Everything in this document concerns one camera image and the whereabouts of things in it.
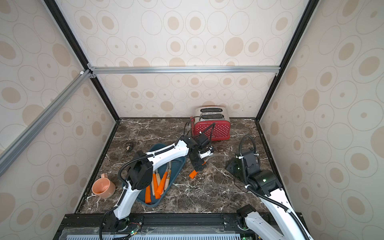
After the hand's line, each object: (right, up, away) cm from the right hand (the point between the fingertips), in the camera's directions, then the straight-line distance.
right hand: (232, 164), depth 72 cm
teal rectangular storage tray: (-30, -6, +21) cm, 37 cm away
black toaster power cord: (-26, +18, +30) cm, 44 cm away
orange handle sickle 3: (-19, -9, +17) cm, 27 cm away
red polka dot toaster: (-7, +23, +27) cm, 36 cm away
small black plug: (-62, +5, +28) cm, 69 cm away
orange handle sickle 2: (-37, -14, +7) cm, 40 cm away
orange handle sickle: (-44, -19, +8) cm, 48 cm away
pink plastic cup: (-70, -16, +11) cm, 72 cm away
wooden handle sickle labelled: (-34, -11, +15) cm, 39 cm away
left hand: (-14, -3, +15) cm, 21 cm away
